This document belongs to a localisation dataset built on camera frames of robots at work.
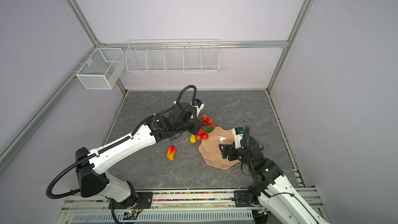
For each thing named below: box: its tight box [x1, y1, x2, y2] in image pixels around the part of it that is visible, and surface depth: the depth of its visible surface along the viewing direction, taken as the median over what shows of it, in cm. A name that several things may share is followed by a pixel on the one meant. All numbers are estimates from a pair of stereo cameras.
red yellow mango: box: [166, 145, 177, 161], surface depth 87 cm
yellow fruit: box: [189, 134, 197, 144], surface depth 93 cm
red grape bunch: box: [195, 114, 216, 142], surface depth 77 cm
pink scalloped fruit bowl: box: [198, 126, 240, 170], surface depth 90 cm
